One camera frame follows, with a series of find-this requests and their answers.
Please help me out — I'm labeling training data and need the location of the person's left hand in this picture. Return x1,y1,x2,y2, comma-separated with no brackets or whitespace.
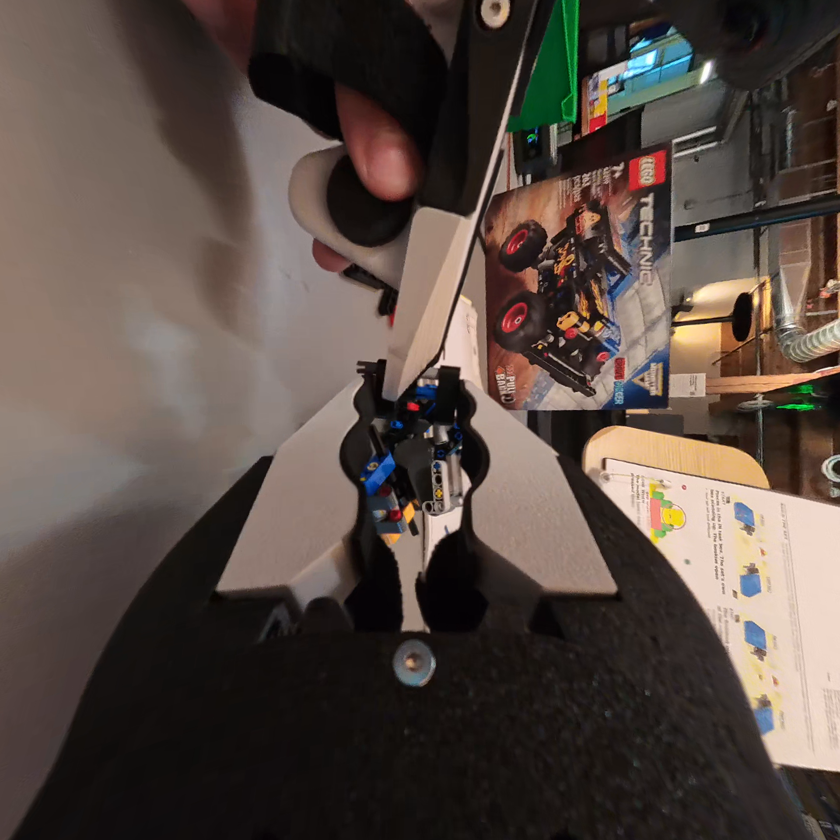
184,0,427,273

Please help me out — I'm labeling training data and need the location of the large black grey lego chassis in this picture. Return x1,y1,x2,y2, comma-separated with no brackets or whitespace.
390,364,475,519

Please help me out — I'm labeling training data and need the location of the wooden board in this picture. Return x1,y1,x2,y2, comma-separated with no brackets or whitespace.
583,425,772,490

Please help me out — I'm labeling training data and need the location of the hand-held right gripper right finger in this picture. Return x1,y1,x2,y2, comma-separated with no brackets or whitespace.
420,379,621,611

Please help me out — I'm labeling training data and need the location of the printed instruction sheet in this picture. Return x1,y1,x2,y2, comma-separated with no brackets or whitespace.
600,458,840,772

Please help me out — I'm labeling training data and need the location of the silver ventilation duct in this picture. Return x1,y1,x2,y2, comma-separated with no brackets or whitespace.
764,220,840,365

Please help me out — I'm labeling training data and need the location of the green plastic storage bin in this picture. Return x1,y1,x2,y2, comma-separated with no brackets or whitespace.
505,0,581,132

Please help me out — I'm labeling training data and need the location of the lego set box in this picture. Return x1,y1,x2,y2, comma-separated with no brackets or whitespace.
484,143,673,411

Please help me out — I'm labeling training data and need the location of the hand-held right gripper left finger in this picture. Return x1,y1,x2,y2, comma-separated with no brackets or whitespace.
217,377,403,611

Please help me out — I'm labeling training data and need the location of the black device with lit screen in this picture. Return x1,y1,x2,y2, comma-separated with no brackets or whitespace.
514,123,559,177

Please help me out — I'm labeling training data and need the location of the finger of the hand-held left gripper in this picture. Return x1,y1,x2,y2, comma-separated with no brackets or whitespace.
384,209,487,403

